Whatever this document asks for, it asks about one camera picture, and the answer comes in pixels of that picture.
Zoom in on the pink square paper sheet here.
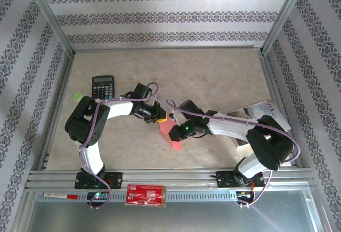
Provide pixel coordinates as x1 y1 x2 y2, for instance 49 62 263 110
159 117 183 152

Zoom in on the steel sheet panel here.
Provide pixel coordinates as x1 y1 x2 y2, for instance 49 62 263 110
20 188 324 232

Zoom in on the black calculator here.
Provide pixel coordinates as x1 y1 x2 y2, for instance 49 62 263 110
92 75 115 101

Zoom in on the red snack packet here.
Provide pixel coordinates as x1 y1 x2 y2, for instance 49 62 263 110
125 183 167 208

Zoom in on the white printed booklet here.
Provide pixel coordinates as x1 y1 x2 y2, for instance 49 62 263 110
249 99 292 132

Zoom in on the small circuit board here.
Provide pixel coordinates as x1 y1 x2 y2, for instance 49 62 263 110
87 191 110 202
236 190 255 200

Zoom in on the red white marker pen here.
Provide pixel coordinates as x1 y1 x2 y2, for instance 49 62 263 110
42 191 78 200

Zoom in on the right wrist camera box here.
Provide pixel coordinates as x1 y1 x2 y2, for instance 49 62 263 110
178 99 206 122

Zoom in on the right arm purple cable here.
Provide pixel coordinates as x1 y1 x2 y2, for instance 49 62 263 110
166 99 301 208

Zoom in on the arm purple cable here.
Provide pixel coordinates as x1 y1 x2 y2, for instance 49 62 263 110
78 82 160 209
166 99 301 208

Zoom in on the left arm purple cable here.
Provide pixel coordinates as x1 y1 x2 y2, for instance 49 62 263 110
78 82 160 209

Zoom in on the wide aluminium mounting rail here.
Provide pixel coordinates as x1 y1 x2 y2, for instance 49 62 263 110
25 167 316 191

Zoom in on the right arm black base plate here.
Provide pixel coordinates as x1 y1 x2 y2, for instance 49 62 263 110
216 171 266 189

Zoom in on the aluminium table edge rail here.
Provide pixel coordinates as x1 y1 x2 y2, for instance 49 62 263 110
259 52 304 169
36 53 76 171
71 45 263 54

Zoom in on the grey slotted cable duct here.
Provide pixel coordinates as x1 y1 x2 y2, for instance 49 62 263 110
37 190 240 203

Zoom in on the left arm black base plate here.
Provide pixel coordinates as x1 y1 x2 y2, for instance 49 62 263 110
74 172 124 190

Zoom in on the aluminium frame post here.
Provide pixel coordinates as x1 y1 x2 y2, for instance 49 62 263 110
22 0 76 57
259 0 311 54

